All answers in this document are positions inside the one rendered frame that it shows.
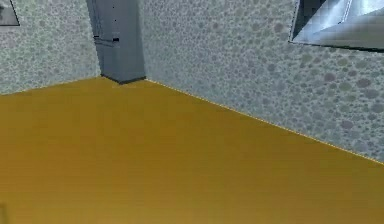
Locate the grey refrigerator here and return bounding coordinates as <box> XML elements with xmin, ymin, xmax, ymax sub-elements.
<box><xmin>85</xmin><ymin>0</ymin><xmax>147</xmax><ymax>85</ymax></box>

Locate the grey framed wall picture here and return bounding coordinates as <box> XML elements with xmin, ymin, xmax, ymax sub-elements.
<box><xmin>0</xmin><ymin>0</ymin><xmax>21</xmax><ymax>28</ymax></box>

